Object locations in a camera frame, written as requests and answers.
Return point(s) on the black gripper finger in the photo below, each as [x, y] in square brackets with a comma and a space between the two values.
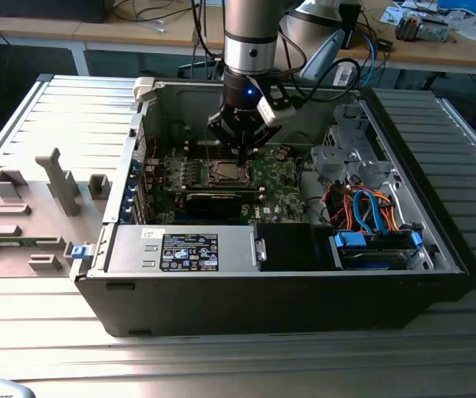
[221, 128]
[265, 134]

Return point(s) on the silver green CPU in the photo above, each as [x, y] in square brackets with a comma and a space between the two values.
[225, 171]

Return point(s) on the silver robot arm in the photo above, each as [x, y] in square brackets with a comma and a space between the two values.
[248, 54]

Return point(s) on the CPU socket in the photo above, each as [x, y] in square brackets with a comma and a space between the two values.
[231, 182]

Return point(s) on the metal CPU cooler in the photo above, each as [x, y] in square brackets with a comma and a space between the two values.
[408, 27]

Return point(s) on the green motherboard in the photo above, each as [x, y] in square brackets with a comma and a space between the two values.
[281, 195]

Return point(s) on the metal drive cage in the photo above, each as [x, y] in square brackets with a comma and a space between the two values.
[332, 162]

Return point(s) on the black graphics card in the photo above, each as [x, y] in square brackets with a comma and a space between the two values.
[213, 205]

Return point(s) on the beige case latch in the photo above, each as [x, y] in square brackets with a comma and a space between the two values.
[144, 87]

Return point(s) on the black plastic shroud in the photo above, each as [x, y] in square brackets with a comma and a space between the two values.
[288, 248]

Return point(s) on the grey power supply unit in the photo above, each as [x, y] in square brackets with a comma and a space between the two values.
[134, 253]

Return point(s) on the hard disk in blue carrier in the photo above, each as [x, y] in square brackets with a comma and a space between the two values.
[370, 253]

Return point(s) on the black PC case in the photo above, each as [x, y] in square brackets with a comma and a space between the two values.
[263, 302]

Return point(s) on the blue case latch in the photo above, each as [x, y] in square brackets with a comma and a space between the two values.
[81, 252]

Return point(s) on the grey parts rack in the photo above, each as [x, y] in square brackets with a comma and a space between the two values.
[39, 232]

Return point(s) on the black monitor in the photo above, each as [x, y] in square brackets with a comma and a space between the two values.
[47, 10]

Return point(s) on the wooden desk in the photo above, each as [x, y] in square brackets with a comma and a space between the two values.
[35, 31]

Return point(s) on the blue box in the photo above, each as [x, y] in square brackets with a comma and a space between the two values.
[464, 5]

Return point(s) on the green RAM stick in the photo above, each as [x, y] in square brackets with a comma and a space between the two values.
[8, 242]

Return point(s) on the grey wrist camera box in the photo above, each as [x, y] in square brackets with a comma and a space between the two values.
[268, 111]

